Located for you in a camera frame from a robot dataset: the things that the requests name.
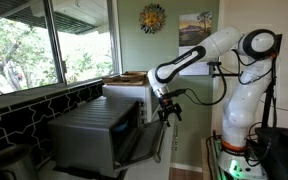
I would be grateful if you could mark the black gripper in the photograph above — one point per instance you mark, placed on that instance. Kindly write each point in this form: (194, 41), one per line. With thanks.
(168, 107)

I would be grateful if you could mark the silver toaster oven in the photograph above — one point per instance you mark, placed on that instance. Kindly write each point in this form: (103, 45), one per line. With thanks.
(84, 142)

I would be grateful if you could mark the blue plastic bowl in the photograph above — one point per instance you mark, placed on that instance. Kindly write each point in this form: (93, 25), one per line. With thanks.
(120, 127)

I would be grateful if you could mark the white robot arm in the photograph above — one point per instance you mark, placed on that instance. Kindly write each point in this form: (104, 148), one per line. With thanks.
(259, 46)

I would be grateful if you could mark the white microwave oven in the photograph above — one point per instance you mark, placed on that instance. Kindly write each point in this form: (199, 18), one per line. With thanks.
(150, 103)

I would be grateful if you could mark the wooden tray stack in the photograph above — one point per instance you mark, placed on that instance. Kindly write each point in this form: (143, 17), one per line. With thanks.
(130, 78)

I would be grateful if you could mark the black equipment box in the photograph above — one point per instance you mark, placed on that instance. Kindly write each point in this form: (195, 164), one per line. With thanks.
(276, 160)

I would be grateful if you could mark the dark metal pot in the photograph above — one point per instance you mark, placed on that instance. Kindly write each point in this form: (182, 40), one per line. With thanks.
(16, 163)

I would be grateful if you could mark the landscape wall calendar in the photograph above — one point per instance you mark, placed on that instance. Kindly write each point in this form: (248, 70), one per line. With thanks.
(194, 28)

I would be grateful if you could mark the sun wall decoration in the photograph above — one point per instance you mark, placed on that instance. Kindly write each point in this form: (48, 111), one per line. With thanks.
(152, 18)

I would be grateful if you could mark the black camera stand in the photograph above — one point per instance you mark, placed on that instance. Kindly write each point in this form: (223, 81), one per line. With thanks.
(270, 100)

